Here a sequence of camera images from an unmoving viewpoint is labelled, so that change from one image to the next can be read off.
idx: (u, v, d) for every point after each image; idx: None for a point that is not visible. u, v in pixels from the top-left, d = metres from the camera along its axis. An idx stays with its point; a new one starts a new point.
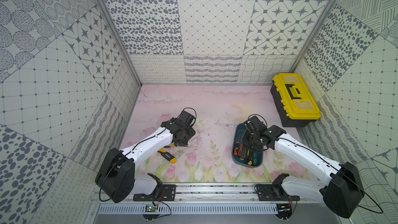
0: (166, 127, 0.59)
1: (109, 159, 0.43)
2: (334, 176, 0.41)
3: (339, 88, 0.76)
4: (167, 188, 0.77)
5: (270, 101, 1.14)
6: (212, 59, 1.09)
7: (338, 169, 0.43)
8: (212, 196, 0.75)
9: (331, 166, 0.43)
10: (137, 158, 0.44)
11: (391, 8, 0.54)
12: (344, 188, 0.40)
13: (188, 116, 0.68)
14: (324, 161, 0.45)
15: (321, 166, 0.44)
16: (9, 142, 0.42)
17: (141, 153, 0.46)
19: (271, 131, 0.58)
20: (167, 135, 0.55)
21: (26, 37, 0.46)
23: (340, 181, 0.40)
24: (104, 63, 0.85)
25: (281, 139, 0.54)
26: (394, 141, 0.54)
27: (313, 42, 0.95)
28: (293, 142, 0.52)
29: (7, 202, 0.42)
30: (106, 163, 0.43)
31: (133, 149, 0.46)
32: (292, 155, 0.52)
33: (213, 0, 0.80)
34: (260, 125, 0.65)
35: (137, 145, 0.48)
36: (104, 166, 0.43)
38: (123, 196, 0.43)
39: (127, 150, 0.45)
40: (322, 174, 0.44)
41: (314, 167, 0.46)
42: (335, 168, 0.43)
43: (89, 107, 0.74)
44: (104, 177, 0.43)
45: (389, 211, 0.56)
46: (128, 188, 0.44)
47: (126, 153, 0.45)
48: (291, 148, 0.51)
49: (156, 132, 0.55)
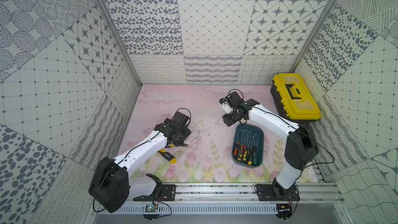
0: (159, 130, 0.57)
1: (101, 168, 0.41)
2: (292, 134, 0.47)
3: (339, 89, 0.76)
4: (167, 188, 0.77)
5: (270, 101, 1.14)
6: (212, 59, 1.09)
7: (296, 128, 0.50)
8: (212, 196, 0.75)
9: (290, 126, 0.50)
10: (130, 166, 0.43)
11: (391, 8, 0.54)
12: (299, 143, 0.47)
13: (183, 117, 0.67)
14: (285, 123, 0.52)
15: (282, 126, 0.51)
16: (9, 142, 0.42)
17: (134, 159, 0.45)
19: (247, 103, 0.64)
20: (161, 139, 0.54)
21: (27, 37, 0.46)
23: (296, 137, 0.46)
24: (104, 63, 0.85)
25: (254, 109, 0.60)
26: (394, 141, 0.54)
27: (313, 42, 0.95)
28: (263, 110, 0.59)
29: (7, 202, 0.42)
30: (98, 172, 0.41)
31: (126, 156, 0.45)
32: (261, 121, 0.59)
33: (213, 0, 0.80)
34: (239, 99, 0.71)
35: (130, 153, 0.46)
36: (96, 177, 0.42)
38: (118, 204, 0.42)
39: (119, 159, 0.44)
40: (282, 134, 0.51)
41: (278, 128, 0.52)
42: (294, 127, 0.50)
43: (89, 107, 0.74)
44: (97, 187, 0.41)
45: (389, 211, 0.56)
46: (123, 196, 0.43)
47: (118, 162, 0.43)
48: (260, 114, 0.58)
49: (148, 138, 0.53)
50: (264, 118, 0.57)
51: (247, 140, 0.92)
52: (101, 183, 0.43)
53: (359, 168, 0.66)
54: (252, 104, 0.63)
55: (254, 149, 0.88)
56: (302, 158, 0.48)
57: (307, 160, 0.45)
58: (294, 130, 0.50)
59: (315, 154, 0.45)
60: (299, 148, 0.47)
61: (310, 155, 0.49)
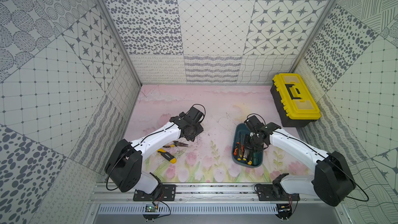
0: (174, 122, 0.59)
1: (118, 150, 0.44)
2: (321, 163, 0.43)
3: (339, 89, 0.76)
4: (167, 188, 0.77)
5: (270, 101, 1.14)
6: (212, 59, 1.09)
7: (325, 157, 0.45)
8: (212, 196, 0.75)
9: (318, 154, 0.46)
10: (145, 151, 0.45)
11: (391, 8, 0.54)
12: (329, 174, 0.42)
13: (197, 113, 0.68)
14: (312, 150, 0.47)
15: (311, 155, 0.46)
16: (9, 142, 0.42)
17: (149, 146, 0.47)
19: (267, 126, 0.62)
20: (174, 130, 0.56)
21: (26, 37, 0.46)
23: (325, 166, 0.42)
24: (104, 62, 0.84)
25: (275, 132, 0.58)
26: (394, 141, 0.54)
27: (313, 42, 0.95)
28: (285, 135, 0.56)
29: (7, 202, 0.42)
30: (115, 153, 0.44)
31: (141, 141, 0.47)
32: (283, 146, 0.55)
33: (212, 0, 0.80)
34: (258, 123, 0.69)
35: (146, 138, 0.49)
36: (113, 156, 0.44)
38: (129, 186, 0.44)
39: (135, 142, 0.46)
40: (310, 163, 0.46)
41: (303, 156, 0.48)
42: (322, 155, 0.45)
43: (89, 107, 0.74)
44: (113, 166, 0.44)
45: (389, 211, 0.56)
46: (135, 179, 0.45)
47: (134, 145, 0.45)
48: (284, 139, 0.54)
49: (164, 127, 0.55)
50: (287, 145, 0.53)
51: None
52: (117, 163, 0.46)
53: (359, 168, 0.66)
54: (271, 127, 0.61)
55: None
56: (336, 192, 0.42)
57: (342, 195, 0.42)
58: (324, 159, 0.45)
59: (352, 187, 0.43)
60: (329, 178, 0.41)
61: (346, 187, 0.43)
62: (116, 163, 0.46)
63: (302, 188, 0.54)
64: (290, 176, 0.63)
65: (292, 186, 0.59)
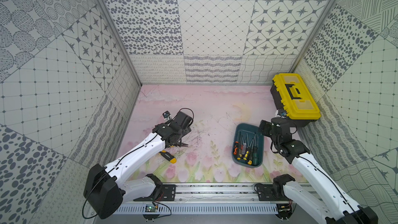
0: (157, 132, 0.53)
1: (91, 176, 0.40)
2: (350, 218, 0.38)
3: (339, 88, 0.76)
4: (167, 188, 0.77)
5: (270, 101, 1.14)
6: (212, 59, 1.09)
7: (354, 210, 0.42)
8: (212, 196, 0.75)
9: (348, 204, 0.41)
10: (120, 176, 0.41)
11: (391, 8, 0.54)
12: None
13: (185, 117, 0.62)
14: (341, 196, 0.42)
15: (338, 202, 0.41)
16: (9, 142, 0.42)
17: (126, 168, 0.43)
19: (294, 145, 0.56)
20: (157, 144, 0.50)
21: (26, 37, 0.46)
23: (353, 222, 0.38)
24: (104, 62, 0.84)
25: (301, 158, 0.52)
26: (394, 141, 0.54)
27: (313, 42, 0.95)
28: (314, 166, 0.50)
29: (7, 202, 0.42)
30: (89, 180, 0.40)
31: (117, 163, 0.43)
32: (307, 177, 0.50)
33: (212, 0, 0.80)
34: (287, 134, 0.61)
35: (123, 159, 0.44)
36: (88, 183, 0.41)
38: (111, 211, 0.42)
39: (110, 166, 0.42)
40: (333, 208, 0.42)
41: (327, 197, 0.44)
42: (352, 207, 0.40)
43: (89, 107, 0.74)
44: (89, 193, 0.41)
45: (389, 211, 0.56)
46: (115, 204, 0.42)
47: (109, 170, 0.41)
48: (312, 172, 0.48)
49: (145, 141, 0.50)
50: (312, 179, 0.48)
51: (247, 140, 0.92)
52: (93, 189, 0.42)
53: (359, 168, 0.66)
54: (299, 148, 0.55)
55: (254, 149, 0.88)
56: None
57: None
58: (353, 212, 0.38)
59: None
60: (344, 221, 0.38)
61: None
62: (91, 190, 0.42)
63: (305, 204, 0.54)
64: (296, 183, 0.63)
65: (294, 195, 0.59)
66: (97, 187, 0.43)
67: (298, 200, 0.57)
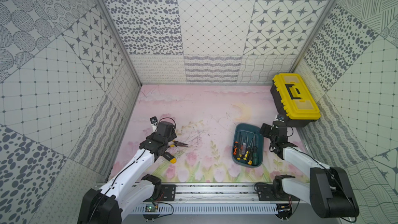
0: (145, 148, 0.56)
1: (87, 203, 0.39)
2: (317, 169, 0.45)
3: (339, 88, 0.76)
4: (167, 188, 0.77)
5: (270, 101, 1.14)
6: (212, 59, 1.09)
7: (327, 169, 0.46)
8: (212, 196, 0.75)
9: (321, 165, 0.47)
10: (119, 194, 0.42)
11: (391, 8, 0.54)
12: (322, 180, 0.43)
13: (167, 127, 0.65)
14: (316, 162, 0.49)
15: (311, 164, 0.48)
16: (9, 142, 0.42)
17: (123, 185, 0.44)
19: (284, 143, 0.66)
20: (147, 157, 0.53)
21: (26, 37, 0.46)
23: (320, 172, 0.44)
24: (104, 62, 0.84)
25: (288, 148, 0.62)
26: (394, 141, 0.54)
27: (313, 42, 0.95)
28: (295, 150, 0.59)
29: (7, 202, 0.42)
30: (84, 209, 0.39)
31: (113, 183, 0.44)
32: (292, 160, 0.59)
33: (212, 0, 0.80)
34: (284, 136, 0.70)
35: (117, 178, 0.45)
36: (83, 213, 0.39)
38: None
39: (105, 187, 0.42)
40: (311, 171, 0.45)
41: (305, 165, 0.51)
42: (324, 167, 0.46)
43: (89, 107, 0.74)
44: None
45: (390, 211, 0.56)
46: None
47: (105, 191, 0.41)
48: (292, 153, 0.58)
49: (135, 158, 0.52)
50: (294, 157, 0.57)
51: (247, 140, 0.92)
52: (91, 216, 0.41)
53: (359, 169, 0.66)
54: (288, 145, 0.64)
55: (254, 149, 0.88)
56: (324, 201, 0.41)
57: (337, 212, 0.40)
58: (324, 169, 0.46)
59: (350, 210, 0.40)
60: (322, 188, 0.42)
61: (340, 202, 0.41)
62: (89, 219, 0.40)
63: (299, 192, 0.54)
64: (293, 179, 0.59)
65: (290, 186, 0.59)
66: (97, 213, 0.42)
67: (294, 191, 0.57)
